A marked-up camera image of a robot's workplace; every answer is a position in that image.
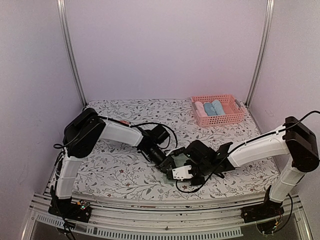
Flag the green panda towel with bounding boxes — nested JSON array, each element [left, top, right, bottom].
[[163, 154, 189, 185]]

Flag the light blue towel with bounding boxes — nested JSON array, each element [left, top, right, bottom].
[[211, 99, 226, 116]]

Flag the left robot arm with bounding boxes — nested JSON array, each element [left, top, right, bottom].
[[53, 108, 176, 217]]

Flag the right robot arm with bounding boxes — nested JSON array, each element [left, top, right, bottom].
[[183, 116, 320, 218]]

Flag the floral table mat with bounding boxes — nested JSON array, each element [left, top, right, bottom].
[[72, 99, 278, 201]]

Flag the pink plastic basket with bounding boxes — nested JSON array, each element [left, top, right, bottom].
[[190, 94, 245, 127]]

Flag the rolled pink towel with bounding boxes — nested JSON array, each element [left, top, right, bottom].
[[194, 101, 208, 117]]

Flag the rolled blue towel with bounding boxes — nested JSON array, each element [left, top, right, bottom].
[[203, 102, 217, 117]]

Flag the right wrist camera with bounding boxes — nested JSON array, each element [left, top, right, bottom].
[[166, 165, 194, 181]]

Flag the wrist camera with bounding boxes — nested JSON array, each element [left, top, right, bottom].
[[166, 165, 194, 181], [166, 146, 186, 157]]

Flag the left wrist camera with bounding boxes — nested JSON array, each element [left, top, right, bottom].
[[166, 146, 186, 157]]

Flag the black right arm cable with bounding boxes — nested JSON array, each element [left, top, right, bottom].
[[175, 111, 320, 194]]

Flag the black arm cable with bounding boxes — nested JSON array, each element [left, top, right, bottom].
[[53, 121, 178, 161], [175, 111, 320, 194]]

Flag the front aluminium rail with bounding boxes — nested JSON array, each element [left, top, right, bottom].
[[28, 193, 303, 238]]

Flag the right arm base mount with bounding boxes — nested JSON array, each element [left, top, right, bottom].
[[240, 202, 285, 223]]

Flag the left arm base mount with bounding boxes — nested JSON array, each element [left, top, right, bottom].
[[48, 199, 92, 223]]

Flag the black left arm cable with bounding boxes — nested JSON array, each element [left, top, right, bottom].
[[53, 121, 178, 161]]

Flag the right aluminium frame post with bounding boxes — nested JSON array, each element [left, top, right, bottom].
[[245, 0, 275, 109]]

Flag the aluminium frame post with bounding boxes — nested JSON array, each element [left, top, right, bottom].
[[245, 0, 275, 109], [56, 0, 88, 107]]

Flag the left aluminium frame post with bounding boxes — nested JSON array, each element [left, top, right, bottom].
[[56, 0, 88, 107]]

